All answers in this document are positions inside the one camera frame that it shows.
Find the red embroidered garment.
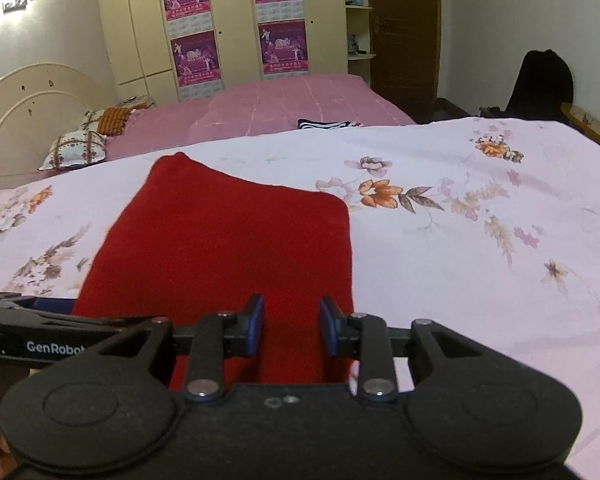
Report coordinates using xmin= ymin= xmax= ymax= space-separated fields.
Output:
xmin=72 ymin=151 xmax=357 ymax=386

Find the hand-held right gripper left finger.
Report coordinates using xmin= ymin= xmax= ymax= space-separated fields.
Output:
xmin=86 ymin=294 xmax=265 ymax=403

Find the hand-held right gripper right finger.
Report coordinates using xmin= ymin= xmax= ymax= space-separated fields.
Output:
xmin=318 ymin=296 xmax=496 ymax=403

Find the small patterned pillow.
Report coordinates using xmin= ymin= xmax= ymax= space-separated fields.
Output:
xmin=80 ymin=108 xmax=107 ymax=132

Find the brown wooden door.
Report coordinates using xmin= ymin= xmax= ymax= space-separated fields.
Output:
xmin=367 ymin=0 xmax=443 ymax=111

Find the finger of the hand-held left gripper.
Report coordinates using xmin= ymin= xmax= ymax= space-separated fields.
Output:
xmin=0 ymin=309 xmax=157 ymax=334
xmin=0 ymin=292 xmax=77 ymax=312

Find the cream bed headboard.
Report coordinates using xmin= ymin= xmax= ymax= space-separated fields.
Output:
xmin=0 ymin=62 xmax=118 ymax=196

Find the black backpack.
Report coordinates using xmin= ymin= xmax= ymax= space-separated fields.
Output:
xmin=502 ymin=49 xmax=575 ymax=123

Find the pink bedspread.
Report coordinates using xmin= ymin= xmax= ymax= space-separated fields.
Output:
xmin=105 ymin=72 xmax=416 ymax=161

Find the wooden bed frame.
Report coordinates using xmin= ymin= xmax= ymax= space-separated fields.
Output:
xmin=560 ymin=101 xmax=600 ymax=158

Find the cream wardrobe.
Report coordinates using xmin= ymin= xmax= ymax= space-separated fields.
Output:
xmin=95 ymin=0 xmax=352 ymax=107

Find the orange cloth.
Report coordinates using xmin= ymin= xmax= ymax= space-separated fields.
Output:
xmin=99 ymin=105 xmax=139 ymax=136

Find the cream shelf unit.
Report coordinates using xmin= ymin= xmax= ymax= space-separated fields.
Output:
xmin=342 ymin=0 xmax=377 ymax=86

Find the large patterned pillow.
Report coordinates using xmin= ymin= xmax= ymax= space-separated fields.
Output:
xmin=38 ymin=130 xmax=108 ymax=171

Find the white floral bedsheet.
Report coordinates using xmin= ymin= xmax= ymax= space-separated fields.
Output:
xmin=0 ymin=116 xmax=600 ymax=468

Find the black white striped cloth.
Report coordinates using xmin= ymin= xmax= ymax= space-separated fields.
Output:
xmin=297 ymin=118 xmax=354 ymax=131

